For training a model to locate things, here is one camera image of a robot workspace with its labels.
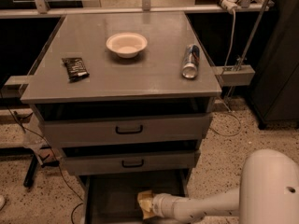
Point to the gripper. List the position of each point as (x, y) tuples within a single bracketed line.
[(163, 204)]

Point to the yellow sponge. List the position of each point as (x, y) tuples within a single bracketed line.
[(144, 198)]

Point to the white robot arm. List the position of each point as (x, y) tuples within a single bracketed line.
[(268, 194)]

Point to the bottom grey drawer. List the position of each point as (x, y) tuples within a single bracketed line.
[(112, 199)]

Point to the grey drawer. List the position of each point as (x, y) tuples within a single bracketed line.
[(96, 132), (112, 199), (129, 163)]

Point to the middle grey drawer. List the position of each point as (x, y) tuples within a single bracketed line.
[(129, 163)]

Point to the top grey drawer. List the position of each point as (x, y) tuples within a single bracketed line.
[(96, 132)]

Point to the grey drawer cabinet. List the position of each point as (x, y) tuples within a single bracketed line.
[(150, 84)]

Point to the black clamp tool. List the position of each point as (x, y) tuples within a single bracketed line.
[(48, 161)]

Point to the silver blue drink can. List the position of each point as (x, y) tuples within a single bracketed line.
[(190, 62)]

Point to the black snack packet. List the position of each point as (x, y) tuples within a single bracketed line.
[(75, 68)]

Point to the dark cabinet at right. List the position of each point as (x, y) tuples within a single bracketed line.
[(274, 90)]

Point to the metal stand pole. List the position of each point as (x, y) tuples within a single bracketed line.
[(245, 4)]

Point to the grey right side bracket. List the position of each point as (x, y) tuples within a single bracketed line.
[(231, 77)]

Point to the grey bracket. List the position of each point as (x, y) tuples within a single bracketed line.
[(15, 86), (231, 77)]

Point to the grey left side bracket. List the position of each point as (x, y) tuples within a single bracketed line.
[(15, 86)]

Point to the grey back rail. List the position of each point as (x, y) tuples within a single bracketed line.
[(124, 8)]

